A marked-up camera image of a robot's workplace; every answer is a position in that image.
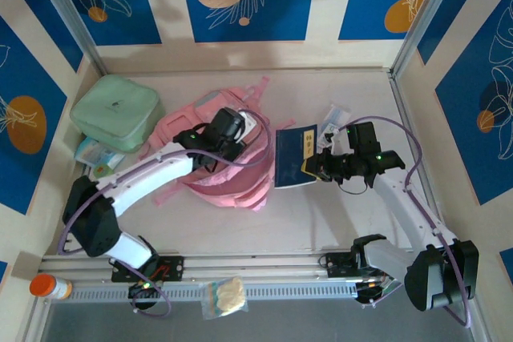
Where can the dark blue book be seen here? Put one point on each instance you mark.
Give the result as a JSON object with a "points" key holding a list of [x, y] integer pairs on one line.
{"points": [[290, 154]]}

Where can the pink backpack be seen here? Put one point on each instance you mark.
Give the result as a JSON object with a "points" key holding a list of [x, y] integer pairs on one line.
{"points": [[224, 194]]}

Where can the white blue sachet packet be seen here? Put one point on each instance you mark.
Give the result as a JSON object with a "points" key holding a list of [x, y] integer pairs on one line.
{"points": [[338, 115]]}

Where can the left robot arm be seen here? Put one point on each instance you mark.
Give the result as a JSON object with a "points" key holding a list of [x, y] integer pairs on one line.
{"points": [[152, 170]]}

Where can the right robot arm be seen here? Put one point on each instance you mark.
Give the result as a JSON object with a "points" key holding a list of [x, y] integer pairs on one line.
{"points": [[397, 198]]}

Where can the mint green zip case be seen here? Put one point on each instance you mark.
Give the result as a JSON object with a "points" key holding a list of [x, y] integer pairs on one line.
{"points": [[116, 109]]}

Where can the small green bottle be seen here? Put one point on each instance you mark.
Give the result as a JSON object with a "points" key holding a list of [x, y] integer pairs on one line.
{"points": [[100, 170]]}

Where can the blue white tissue packet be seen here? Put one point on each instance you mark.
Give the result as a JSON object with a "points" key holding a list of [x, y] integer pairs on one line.
{"points": [[94, 154]]}

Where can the plastic bag with cotton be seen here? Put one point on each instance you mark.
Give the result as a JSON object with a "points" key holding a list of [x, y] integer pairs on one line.
{"points": [[228, 294]]}

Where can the white bottle orange lid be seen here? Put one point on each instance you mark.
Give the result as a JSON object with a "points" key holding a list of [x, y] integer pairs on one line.
{"points": [[42, 286]]}

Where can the aluminium table side rail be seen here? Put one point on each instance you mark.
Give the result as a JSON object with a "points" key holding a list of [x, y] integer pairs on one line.
{"points": [[405, 117]]}

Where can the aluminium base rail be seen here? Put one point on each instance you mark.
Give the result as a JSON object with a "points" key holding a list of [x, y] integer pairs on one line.
{"points": [[248, 264]]}

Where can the aluminium corner post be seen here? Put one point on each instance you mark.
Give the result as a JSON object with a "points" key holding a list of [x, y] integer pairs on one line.
{"points": [[425, 17], [71, 17]]}

